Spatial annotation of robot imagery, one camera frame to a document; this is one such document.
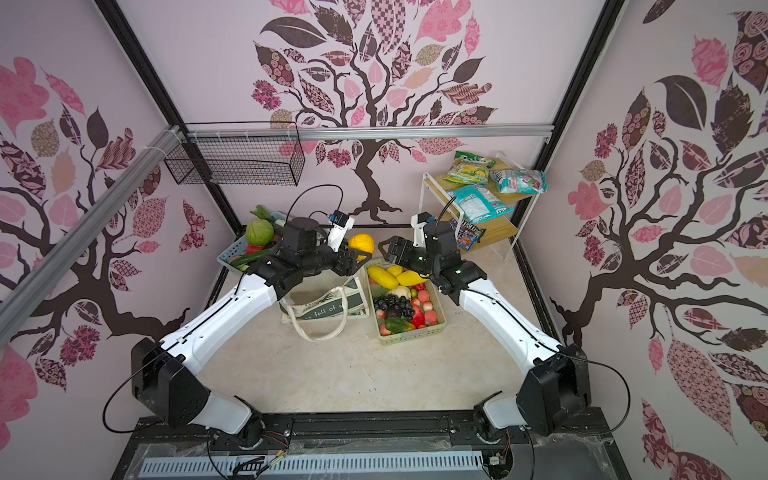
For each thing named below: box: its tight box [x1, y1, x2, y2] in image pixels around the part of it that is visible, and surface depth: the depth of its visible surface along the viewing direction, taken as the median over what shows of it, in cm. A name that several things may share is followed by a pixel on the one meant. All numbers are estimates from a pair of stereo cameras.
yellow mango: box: [367, 266, 399, 289], surface depth 97 cm
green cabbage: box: [245, 209, 275, 247], surface depth 106 cm
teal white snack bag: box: [447, 185, 514, 224], surface depth 77 cm
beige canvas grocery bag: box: [278, 269, 370, 342], surface depth 84 cm
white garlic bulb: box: [390, 285, 411, 300], surface depth 97 cm
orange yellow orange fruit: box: [348, 234, 375, 261], surface depth 75 cm
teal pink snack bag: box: [490, 169, 549, 194], surface depth 81 cm
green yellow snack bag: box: [443, 151, 496, 185], surface depth 87 cm
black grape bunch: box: [373, 294, 416, 320], surface depth 91 cm
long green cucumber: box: [230, 248, 276, 272], surface depth 103 cm
